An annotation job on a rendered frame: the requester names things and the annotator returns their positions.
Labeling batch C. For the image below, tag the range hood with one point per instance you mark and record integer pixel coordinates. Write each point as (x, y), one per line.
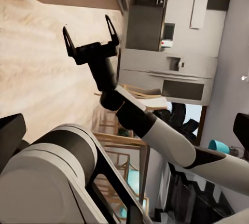
(200, 7)

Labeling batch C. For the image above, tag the fridge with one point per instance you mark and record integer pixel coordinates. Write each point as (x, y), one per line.
(182, 78)

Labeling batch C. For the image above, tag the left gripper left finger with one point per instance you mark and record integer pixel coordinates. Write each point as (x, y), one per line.
(12, 131)

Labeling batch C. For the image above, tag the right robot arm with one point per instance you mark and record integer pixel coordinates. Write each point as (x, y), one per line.
(222, 169)

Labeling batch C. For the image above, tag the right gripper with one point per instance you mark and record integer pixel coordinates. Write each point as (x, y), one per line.
(97, 58)

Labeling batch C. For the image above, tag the stairs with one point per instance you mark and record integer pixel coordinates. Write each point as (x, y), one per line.
(186, 198)

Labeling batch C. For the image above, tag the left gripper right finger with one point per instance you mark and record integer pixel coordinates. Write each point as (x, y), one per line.
(241, 129)

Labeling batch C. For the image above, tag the breakfast table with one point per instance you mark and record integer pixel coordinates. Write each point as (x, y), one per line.
(144, 160)

